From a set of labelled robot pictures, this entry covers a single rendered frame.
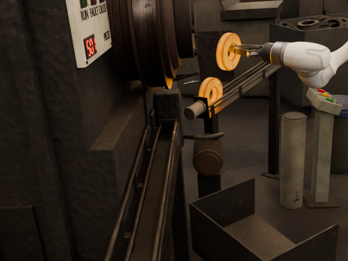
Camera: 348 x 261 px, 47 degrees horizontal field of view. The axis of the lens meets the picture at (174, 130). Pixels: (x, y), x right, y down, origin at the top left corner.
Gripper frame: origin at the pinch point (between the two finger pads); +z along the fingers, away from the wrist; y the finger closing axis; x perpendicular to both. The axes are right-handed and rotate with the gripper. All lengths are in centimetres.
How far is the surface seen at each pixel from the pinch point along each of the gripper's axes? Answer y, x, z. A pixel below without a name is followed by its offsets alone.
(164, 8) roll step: -59, 23, -15
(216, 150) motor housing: -17.4, -40.0, -4.8
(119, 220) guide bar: -96, -17, -30
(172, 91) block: -28.4, -12.7, 8.5
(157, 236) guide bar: -91, -22, -37
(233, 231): -72, -29, -46
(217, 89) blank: 3.3, -20.6, 8.0
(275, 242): -69, -29, -56
